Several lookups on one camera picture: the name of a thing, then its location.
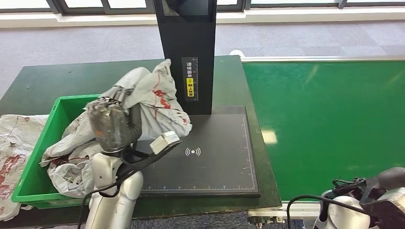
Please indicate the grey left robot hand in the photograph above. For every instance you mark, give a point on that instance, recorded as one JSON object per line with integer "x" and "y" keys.
{"x": 110, "y": 126}

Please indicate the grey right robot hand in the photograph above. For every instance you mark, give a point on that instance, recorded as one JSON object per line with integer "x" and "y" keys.
{"x": 390, "y": 178}

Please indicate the grey parcel bag red print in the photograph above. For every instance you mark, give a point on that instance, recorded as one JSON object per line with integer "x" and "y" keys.
{"x": 72, "y": 136}

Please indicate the white parcel bag red marks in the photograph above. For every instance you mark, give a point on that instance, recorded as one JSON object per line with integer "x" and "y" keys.
{"x": 158, "y": 98}

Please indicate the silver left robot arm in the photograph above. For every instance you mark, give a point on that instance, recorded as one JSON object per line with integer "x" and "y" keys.
{"x": 110, "y": 192}

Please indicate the green conveyor belt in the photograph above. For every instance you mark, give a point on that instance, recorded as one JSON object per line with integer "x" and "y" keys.
{"x": 316, "y": 120}

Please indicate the black inbound scanner machine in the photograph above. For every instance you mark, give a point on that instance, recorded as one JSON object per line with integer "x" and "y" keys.
{"x": 221, "y": 151}

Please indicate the dark green table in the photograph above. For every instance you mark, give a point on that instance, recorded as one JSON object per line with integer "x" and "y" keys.
{"x": 79, "y": 75}

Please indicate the green plastic crate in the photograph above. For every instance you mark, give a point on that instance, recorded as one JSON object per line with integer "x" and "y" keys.
{"x": 34, "y": 177}

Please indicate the flat white bag red print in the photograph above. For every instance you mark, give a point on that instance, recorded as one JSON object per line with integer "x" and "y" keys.
{"x": 15, "y": 148}

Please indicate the white window sill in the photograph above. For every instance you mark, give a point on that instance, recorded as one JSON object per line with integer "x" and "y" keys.
{"x": 284, "y": 15}

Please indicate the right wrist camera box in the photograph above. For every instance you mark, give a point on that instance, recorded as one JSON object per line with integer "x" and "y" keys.
{"x": 387, "y": 208}

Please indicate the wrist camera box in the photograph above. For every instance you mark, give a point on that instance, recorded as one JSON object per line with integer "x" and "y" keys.
{"x": 164, "y": 142}
{"x": 387, "y": 208}

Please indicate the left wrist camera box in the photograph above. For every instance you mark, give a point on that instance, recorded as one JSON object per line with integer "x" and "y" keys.
{"x": 164, "y": 142}

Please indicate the aluminium conveyor frame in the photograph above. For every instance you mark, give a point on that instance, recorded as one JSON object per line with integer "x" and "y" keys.
{"x": 284, "y": 215}

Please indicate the dark window frame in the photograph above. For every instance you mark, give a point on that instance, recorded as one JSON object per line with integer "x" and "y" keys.
{"x": 82, "y": 6}

